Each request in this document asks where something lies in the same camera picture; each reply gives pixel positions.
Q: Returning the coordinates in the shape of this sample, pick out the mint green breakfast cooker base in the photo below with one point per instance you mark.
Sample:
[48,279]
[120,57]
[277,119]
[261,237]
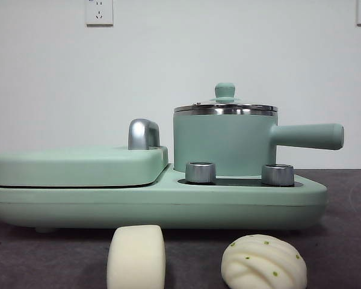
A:
[168,207]

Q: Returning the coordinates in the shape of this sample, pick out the mint green griddle cover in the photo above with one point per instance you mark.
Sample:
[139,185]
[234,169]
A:
[78,165]

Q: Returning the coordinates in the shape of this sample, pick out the smooth white steamed bun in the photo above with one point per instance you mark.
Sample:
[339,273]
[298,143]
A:
[135,259]

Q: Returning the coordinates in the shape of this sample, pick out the pleated bun with green specks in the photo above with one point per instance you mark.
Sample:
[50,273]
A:
[263,265]

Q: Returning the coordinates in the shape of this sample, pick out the silver control knob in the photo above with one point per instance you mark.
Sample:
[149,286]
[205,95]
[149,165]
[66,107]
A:
[277,174]
[200,173]

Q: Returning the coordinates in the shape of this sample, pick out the glass lid with green knob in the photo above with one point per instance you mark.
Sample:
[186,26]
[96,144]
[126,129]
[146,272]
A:
[224,90]

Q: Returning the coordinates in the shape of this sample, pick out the mint green steamer pot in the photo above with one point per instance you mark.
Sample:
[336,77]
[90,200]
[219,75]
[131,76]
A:
[222,141]

